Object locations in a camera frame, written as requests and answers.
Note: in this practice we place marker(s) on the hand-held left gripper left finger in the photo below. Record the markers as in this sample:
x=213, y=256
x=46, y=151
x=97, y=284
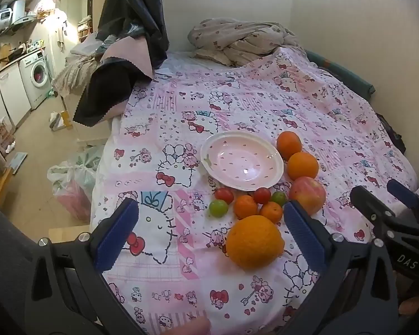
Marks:
x=117, y=237

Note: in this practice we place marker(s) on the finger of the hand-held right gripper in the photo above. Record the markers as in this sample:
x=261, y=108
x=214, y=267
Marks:
x=405, y=195
x=368, y=202

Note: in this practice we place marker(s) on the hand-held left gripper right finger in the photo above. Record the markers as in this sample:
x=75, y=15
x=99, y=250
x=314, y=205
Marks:
x=305, y=240

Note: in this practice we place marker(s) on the small tangerine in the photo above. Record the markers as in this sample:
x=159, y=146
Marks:
x=271, y=213
x=245, y=206

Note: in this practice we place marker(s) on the red apple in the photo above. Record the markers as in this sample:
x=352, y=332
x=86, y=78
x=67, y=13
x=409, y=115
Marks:
x=309, y=193

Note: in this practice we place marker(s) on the green tomato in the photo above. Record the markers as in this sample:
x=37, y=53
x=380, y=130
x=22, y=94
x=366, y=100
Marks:
x=218, y=208
x=278, y=198

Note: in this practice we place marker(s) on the large orange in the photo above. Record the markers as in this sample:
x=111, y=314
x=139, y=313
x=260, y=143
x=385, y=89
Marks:
x=255, y=242

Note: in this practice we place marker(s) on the red cherry tomato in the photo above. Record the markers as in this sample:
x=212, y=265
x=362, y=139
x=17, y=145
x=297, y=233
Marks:
x=262, y=195
x=224, y=194

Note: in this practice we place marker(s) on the medium orange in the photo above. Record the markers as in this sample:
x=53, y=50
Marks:
x=289, y=144
x=302, y=165

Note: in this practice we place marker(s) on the pink spotted plate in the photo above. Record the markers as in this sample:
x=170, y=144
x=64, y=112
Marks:
x=242, y=162

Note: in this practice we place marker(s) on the person's left hand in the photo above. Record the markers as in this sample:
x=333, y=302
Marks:
x=193, y=327

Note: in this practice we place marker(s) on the black bag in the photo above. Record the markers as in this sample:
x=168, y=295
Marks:
x=392, y=136

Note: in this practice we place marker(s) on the white and pink plastic bag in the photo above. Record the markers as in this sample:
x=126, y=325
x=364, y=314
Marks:
x=71, y=192

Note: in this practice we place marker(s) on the green and white plastic bag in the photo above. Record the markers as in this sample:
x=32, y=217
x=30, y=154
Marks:
x=90, y=157

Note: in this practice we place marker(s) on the person's dark grey clothing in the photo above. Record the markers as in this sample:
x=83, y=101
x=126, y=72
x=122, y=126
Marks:
x=7, y=251

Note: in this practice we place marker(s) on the blue book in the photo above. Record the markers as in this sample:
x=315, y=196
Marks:
x=19, y=162

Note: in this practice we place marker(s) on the wooden stool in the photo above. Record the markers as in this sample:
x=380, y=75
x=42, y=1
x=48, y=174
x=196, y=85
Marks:
x=1, y=185

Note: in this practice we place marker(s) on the yellow cardboard box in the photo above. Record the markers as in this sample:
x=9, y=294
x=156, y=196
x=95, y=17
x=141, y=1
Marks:
x=61, y=120

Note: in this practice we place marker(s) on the green bed bumper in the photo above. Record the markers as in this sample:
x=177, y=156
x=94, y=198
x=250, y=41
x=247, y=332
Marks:
x=345, y=73

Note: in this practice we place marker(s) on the pink cartoon printed blanket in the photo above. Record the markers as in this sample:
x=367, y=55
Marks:
x=181, y=118

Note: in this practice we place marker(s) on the pink and black cloth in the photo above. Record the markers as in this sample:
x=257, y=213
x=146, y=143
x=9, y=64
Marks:
x=104, y=90

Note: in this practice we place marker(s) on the beige ruffled bedding pile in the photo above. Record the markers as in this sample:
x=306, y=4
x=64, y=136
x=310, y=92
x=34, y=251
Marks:
x=73, y=73

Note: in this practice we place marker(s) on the white paper sheet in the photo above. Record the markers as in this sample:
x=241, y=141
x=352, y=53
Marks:
x=166, y=71

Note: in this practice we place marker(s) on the white kitchen cabinet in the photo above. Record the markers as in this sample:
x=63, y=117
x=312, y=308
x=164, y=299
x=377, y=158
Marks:
x=7, y=90

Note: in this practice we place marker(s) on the white washing machine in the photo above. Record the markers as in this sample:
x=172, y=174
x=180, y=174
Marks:
x=35, y=73

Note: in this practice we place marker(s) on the crumpled beige blanket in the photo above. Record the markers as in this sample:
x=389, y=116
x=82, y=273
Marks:
x=237, y=36

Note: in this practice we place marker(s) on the black hanging jacket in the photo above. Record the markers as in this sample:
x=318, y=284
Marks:
x=136, y=7

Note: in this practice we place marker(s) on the white kitchen appliance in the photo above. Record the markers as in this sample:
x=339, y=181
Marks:
x=1, y=15

